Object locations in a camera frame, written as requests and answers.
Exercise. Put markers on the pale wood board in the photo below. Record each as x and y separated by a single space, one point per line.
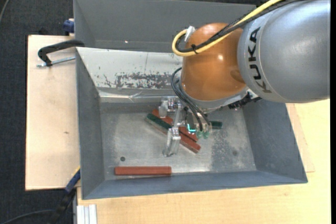
51 118

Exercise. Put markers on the dark green flat block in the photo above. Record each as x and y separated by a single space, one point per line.
216 124
157 121

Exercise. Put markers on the red-brown flat block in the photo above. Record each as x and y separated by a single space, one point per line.
191 143
143 171

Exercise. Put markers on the grey metal bin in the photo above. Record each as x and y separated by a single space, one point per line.
141 139

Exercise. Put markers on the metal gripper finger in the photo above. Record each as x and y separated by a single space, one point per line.
163 107
172 145

